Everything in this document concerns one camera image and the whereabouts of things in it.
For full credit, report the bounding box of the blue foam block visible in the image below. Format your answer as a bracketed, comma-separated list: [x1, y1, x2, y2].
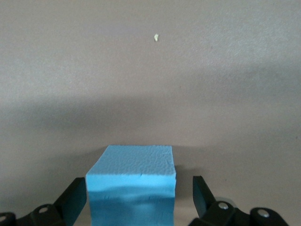
[85, 145, 177, 226]

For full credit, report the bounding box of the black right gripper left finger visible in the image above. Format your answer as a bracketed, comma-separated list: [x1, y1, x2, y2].
[0, 177, 87, 226]

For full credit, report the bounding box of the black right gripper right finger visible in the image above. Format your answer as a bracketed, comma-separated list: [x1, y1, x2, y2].
[190, 175, 289, 226]

